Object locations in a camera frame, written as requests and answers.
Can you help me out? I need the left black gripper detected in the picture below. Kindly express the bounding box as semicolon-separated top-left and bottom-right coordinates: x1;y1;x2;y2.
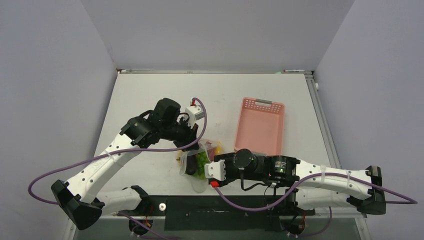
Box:
160;116;199;152

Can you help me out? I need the dark purple eggplant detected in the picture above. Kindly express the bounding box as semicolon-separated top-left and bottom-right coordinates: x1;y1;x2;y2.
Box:
185;155;198;176

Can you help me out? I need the clear zip top bag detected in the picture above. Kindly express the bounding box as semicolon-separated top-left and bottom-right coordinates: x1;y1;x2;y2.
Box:
176;139;224;193

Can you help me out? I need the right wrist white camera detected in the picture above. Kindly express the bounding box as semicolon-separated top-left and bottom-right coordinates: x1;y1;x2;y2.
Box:
204;159;226;181

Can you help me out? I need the red cherry tomato bunch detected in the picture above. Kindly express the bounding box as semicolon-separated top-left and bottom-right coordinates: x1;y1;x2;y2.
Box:
204;140;224;162

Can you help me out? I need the aluminium table rail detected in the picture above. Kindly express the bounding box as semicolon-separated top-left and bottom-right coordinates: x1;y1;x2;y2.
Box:
304;70;369;220

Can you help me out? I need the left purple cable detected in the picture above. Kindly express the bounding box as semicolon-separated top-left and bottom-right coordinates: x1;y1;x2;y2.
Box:
27;96;208;206

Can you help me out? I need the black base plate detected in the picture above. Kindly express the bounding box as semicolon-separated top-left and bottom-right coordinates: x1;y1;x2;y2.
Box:
123;195;316;232

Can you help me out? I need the pink plastic basket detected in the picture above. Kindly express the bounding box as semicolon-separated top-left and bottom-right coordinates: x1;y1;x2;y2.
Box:
234;97;286;156

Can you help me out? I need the green grape bunch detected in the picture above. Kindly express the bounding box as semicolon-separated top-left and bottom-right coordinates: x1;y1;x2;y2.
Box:
195;151;210;180

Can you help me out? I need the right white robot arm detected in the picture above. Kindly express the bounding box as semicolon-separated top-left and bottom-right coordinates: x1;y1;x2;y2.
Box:
204;148;386;215

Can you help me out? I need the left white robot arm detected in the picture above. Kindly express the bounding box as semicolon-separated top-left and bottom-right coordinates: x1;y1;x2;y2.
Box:
51;97;207;230

